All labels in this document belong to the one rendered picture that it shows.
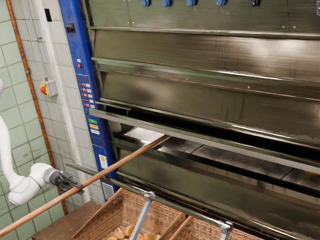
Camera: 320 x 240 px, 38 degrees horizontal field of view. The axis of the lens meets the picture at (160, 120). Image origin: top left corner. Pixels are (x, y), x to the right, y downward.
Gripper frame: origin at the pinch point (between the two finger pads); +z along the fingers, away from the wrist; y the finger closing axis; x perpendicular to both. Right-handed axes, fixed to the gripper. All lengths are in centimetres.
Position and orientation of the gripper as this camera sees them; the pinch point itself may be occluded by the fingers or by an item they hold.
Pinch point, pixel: (77, 187)
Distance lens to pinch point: 249.5
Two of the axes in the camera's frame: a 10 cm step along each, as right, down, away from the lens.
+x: -6.8, 3.7, -6.3
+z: 7.2, 1.6, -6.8
